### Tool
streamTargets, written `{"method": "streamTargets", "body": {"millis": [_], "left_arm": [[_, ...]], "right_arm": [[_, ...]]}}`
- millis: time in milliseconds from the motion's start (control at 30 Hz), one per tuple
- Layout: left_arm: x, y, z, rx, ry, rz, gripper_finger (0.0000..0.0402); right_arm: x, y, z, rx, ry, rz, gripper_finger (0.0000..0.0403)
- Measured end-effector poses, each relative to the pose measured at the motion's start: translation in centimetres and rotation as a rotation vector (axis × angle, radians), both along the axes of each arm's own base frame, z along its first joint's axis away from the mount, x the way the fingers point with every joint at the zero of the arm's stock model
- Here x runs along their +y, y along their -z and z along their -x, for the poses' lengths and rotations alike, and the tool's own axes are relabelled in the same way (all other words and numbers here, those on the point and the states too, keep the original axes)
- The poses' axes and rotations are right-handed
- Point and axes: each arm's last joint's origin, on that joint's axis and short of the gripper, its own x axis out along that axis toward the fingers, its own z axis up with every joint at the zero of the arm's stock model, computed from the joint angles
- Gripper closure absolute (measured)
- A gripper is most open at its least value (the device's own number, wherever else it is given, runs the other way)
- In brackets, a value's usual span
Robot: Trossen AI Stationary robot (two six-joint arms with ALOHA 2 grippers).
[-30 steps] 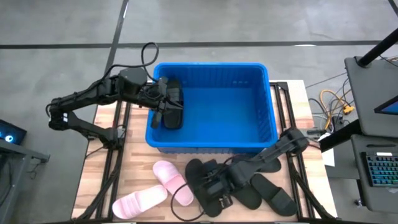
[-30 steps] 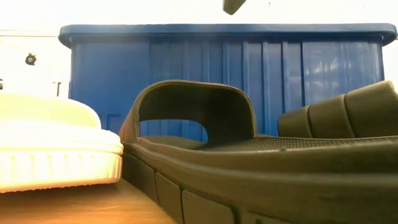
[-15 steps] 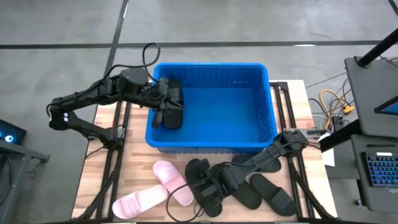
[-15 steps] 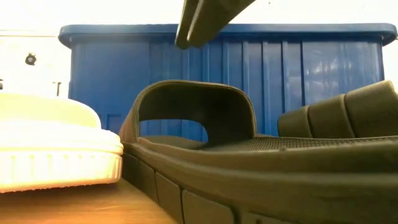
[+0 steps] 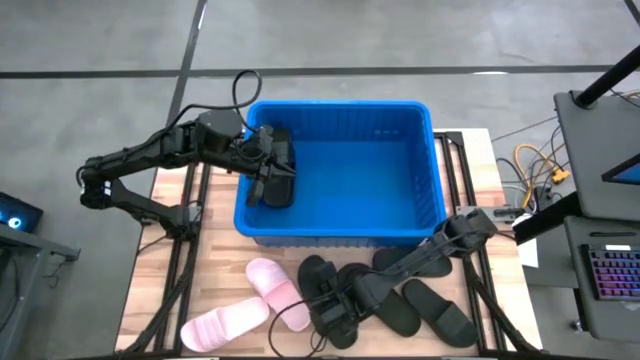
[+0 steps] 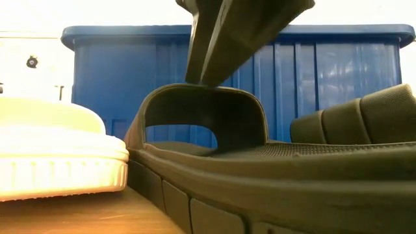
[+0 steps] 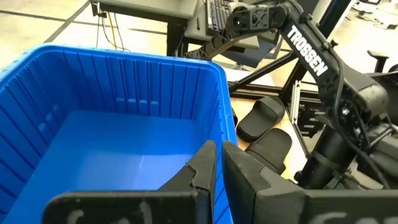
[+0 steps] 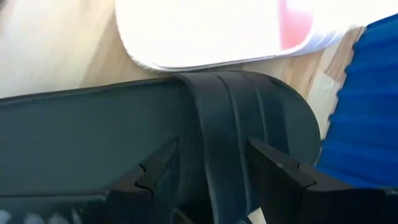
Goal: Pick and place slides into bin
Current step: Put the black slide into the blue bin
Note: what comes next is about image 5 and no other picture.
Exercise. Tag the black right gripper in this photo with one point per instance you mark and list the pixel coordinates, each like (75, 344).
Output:
(335, 310)

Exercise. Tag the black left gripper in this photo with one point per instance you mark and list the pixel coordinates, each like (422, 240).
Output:
(257, 150)

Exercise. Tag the pink rubber slide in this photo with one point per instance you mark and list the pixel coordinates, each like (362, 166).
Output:
(275, 290)
(220, 325)

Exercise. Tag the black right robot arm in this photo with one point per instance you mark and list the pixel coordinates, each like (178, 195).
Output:
(425, 252)

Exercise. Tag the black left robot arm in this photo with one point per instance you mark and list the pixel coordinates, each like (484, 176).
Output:
(150, 148)

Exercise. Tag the blue plastic bin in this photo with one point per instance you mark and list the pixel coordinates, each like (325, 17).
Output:
(360, 190)

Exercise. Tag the white paper sheet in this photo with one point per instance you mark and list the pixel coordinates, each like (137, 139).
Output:
(529, 250)

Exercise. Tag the black desk base bar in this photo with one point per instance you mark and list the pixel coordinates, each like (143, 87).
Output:
(547, 217)

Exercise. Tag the grey equipment stand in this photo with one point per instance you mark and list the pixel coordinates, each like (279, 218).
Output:
(45, 245)

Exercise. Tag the black computer with blue light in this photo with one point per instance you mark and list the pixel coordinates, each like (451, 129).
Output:
(20, 212)

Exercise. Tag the backlit black keyboard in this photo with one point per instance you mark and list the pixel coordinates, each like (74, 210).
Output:
(615, 274)

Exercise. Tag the dark grey desk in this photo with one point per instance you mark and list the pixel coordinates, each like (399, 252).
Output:
(590, 150)

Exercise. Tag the black computer monitor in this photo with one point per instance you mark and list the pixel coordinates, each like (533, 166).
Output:
(627, 172)

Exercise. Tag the black monitor pole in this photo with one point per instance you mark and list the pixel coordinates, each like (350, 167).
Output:
(607, 77)

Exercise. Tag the black aluminium frame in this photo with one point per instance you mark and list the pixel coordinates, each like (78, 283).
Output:
(205, 190)
(456, 136)

